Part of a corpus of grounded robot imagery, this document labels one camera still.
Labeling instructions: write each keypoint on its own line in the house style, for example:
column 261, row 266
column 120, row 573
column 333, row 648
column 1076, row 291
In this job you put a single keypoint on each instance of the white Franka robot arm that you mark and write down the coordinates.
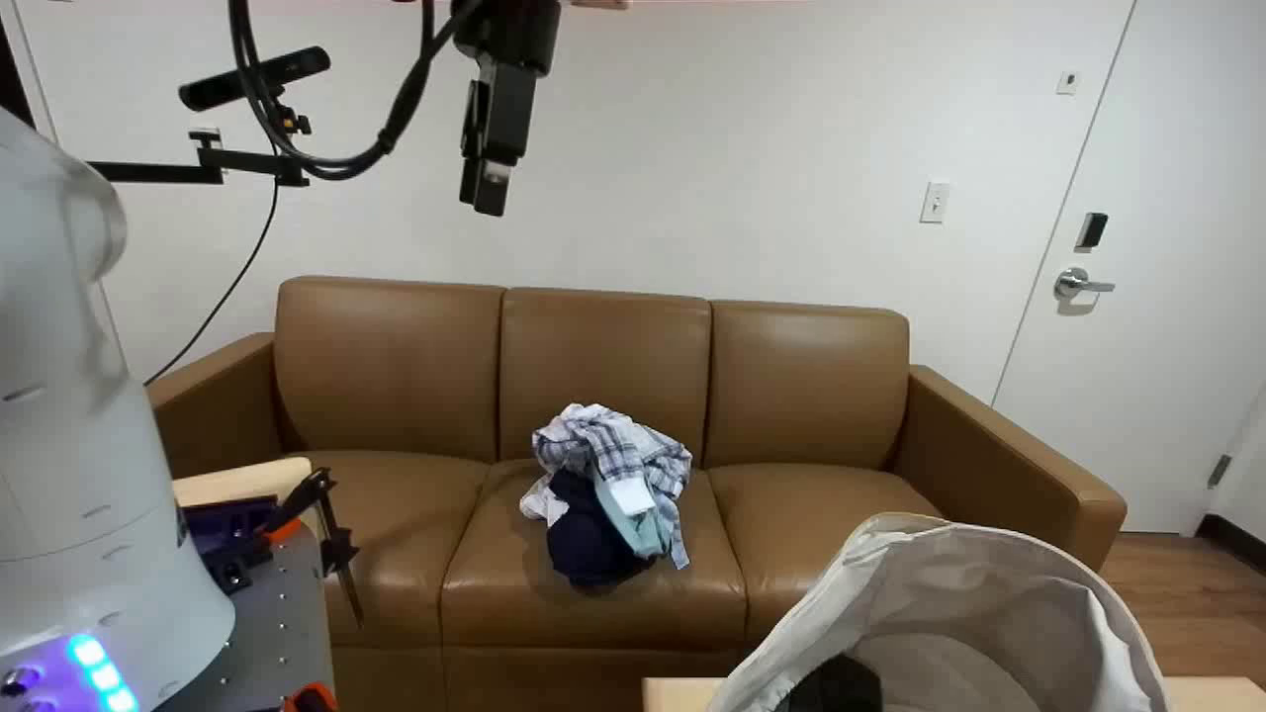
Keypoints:
column 73, row 435

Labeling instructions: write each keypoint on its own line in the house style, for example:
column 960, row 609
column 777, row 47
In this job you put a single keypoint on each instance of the black baseboard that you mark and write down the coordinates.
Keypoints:
column 1232, row 539

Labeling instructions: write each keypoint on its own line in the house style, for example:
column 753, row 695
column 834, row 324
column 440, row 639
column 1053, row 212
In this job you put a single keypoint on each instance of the white patterned cloth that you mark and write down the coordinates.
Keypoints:
column 541, row 503

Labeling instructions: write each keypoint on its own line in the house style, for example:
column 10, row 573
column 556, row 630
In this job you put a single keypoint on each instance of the white light switch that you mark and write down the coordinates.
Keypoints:
column 935, row 204

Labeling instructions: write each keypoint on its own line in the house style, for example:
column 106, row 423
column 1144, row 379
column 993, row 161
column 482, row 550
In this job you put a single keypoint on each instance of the black door keypad lock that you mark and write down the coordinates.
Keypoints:
column 1092, row 229

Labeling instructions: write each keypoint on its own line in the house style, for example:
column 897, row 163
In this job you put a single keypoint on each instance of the black orange clamp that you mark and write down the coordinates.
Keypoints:
column 330, row 536

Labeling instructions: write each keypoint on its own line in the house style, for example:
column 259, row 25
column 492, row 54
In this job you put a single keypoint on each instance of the black cloth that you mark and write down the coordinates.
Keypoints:
column 596, row 539

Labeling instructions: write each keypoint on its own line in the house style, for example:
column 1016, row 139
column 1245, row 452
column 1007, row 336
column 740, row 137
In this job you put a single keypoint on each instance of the light wooden block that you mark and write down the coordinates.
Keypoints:
column 240, row 485

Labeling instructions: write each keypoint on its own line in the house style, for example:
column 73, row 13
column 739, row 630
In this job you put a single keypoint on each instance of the brown leather sofa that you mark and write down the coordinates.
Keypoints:
column 396, row 555

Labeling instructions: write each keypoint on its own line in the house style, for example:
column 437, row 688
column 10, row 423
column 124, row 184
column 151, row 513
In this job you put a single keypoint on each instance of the white door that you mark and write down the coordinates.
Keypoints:
column 1160, row 368

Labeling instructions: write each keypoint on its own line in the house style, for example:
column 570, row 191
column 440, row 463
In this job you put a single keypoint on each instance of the grey fabric laundry bag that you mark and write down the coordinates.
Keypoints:
column 974, row 596

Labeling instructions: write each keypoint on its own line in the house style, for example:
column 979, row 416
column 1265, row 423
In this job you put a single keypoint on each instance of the black stereo camera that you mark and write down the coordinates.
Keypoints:
column 252, row 80

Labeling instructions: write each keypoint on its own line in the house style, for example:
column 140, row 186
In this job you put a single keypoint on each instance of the black stand pole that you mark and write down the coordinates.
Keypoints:
column 10, row 80

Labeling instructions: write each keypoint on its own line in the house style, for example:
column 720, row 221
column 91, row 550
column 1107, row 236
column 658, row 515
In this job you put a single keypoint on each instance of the small white wall plate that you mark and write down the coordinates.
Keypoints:
column 1066, row 80

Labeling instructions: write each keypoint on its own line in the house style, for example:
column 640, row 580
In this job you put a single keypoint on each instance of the door hinge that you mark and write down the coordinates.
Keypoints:
column 1222, row 473

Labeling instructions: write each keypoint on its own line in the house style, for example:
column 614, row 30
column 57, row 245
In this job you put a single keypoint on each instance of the blue white plaid cloth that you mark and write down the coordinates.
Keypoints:
column 620, row 449

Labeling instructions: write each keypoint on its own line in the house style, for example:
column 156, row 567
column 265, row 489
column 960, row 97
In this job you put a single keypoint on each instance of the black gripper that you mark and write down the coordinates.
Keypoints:
column 507, row 31

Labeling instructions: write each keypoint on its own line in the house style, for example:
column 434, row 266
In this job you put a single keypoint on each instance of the grey perforated base plate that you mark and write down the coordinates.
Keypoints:
column 283, row 634

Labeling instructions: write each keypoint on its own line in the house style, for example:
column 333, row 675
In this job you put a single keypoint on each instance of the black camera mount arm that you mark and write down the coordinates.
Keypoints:
column 198, row 166

